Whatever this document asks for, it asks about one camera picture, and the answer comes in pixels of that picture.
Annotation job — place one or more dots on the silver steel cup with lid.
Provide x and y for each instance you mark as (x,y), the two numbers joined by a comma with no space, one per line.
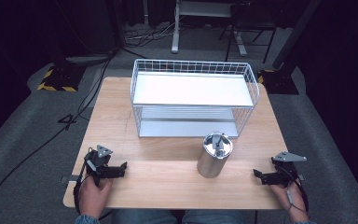
(213,155)

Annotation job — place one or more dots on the black chair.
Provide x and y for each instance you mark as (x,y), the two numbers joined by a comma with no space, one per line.
(251,21)

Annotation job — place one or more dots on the person's left hand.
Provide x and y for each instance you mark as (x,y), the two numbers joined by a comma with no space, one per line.
(93,196)

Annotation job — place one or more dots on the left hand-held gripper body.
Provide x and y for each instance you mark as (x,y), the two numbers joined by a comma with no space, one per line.
(101,166)

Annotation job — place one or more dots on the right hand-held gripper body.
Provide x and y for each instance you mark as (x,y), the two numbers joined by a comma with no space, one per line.
(284,171)

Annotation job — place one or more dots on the person's right hand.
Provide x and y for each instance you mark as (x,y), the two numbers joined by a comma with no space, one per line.
(287,202)

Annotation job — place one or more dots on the black stand base with pole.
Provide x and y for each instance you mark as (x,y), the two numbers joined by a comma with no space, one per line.
(281,81)

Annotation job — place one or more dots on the black stand base striped tape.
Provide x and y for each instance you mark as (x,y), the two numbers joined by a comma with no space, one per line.
(61,77)

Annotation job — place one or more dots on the white desk frame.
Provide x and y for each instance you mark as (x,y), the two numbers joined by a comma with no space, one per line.
(180,18)

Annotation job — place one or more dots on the person's legs in jeans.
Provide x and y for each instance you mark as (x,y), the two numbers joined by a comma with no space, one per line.
(180,217)

